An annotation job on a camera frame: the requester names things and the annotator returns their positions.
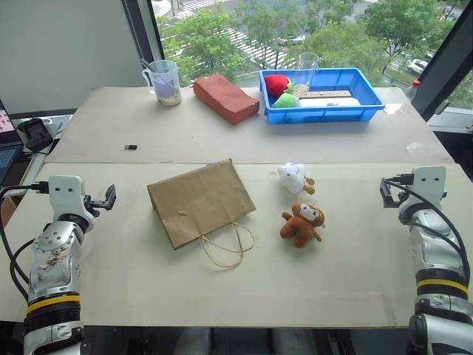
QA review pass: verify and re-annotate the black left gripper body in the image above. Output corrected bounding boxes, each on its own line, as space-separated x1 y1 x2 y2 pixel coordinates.
84 194 108 220

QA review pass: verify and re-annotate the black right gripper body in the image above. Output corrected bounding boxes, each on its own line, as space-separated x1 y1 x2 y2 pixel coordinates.
387 183 403 209

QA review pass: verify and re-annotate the brown paper bag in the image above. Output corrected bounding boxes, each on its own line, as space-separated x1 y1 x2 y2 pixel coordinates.
146 158 258 270

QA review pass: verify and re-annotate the brown monkey plush toy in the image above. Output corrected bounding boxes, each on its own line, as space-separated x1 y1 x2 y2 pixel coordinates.
279 200 327 249

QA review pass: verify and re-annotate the black power adapter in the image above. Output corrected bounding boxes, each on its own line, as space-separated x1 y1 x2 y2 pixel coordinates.
17 118 54 152

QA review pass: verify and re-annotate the beige cardboard table sheet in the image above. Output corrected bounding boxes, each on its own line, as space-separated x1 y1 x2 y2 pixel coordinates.
43 85 456 165
0 161 473 329

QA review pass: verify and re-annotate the white plush toy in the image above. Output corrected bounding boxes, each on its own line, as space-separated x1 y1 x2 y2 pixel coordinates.
277 161 316 196

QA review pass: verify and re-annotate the blue plastic bin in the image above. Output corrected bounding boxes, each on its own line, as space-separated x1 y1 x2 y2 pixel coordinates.
258 67 387 126

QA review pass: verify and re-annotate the white cylinder roll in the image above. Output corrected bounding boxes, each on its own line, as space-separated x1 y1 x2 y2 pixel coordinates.
299 96 361 109

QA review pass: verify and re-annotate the red button device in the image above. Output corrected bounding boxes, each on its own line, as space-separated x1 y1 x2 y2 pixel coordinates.
407 78 423 99

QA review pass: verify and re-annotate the open laptop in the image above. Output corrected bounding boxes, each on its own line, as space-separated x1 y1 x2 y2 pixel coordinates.
0 98 25 186

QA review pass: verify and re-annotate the wooden strip with holes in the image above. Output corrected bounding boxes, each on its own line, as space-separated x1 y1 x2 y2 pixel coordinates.
296 89 350 101

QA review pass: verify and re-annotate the clear plastic measuring cup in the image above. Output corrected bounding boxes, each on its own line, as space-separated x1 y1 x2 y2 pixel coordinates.
140 59 183 107

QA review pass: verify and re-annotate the purple block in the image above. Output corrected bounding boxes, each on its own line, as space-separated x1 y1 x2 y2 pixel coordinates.
152 75 178 98

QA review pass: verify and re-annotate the green plush toy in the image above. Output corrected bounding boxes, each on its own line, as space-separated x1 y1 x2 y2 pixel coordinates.
273 92 302 109

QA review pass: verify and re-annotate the clear glass beaker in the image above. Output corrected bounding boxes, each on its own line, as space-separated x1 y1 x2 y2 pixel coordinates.
293 52 320 95

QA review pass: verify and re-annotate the red brick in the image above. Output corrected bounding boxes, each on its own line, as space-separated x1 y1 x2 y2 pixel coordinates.
193 73 261 126

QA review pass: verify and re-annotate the red plush strawberry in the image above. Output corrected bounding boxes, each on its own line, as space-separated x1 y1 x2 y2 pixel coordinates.
264 73 295 98

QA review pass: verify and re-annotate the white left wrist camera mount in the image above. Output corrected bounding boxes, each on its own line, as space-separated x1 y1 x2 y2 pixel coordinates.
47 175 94 227

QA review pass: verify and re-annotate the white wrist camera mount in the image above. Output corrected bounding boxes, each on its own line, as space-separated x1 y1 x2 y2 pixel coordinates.
399 165 449 223
47 175 94 227

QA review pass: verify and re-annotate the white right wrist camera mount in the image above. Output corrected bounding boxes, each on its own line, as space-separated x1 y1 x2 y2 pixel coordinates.
399 165 449 223

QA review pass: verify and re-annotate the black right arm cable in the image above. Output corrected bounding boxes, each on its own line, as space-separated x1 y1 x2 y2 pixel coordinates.
382 175 472 283

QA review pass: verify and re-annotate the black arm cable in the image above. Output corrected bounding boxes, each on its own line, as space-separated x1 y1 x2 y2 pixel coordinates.
382 175 472 283
0 180 50 301

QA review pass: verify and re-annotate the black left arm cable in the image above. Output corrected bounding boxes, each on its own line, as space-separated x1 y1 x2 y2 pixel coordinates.
0 180 50 301

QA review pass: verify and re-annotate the black window frame post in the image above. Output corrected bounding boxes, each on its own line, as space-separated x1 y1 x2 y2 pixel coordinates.
415 0 473 122
120 0 166 88

